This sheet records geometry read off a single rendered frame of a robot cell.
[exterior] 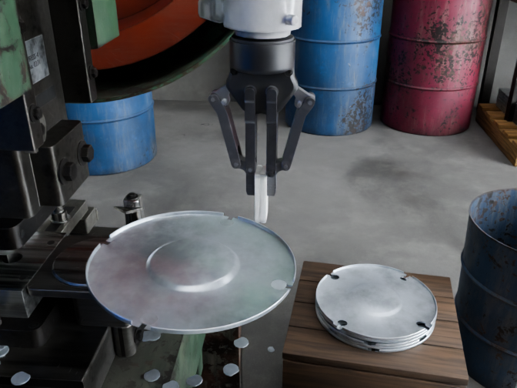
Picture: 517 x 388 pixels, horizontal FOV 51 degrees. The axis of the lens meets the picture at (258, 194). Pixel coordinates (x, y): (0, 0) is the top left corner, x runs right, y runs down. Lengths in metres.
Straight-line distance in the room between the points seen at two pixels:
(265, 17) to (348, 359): 0.86
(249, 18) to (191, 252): 0.35
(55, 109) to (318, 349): 0.80
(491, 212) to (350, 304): 0.66
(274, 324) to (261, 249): 1.08
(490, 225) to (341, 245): 0.69
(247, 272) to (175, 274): 0.10
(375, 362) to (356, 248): 1.08
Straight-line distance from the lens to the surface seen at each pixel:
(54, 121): 0.77
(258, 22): 0.59
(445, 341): 1.37
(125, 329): 0.81
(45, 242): 0.89
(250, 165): 0.68
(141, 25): 1.01
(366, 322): 1.31
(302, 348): 1.28
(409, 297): 1.41
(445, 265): 2.28
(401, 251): 2.32
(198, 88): 4.15
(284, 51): 0.61
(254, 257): 0.79
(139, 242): 0.83
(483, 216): 1.81
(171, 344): 0.86
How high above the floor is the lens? 1.22
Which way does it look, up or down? 27 degrees down
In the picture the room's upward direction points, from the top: straight up
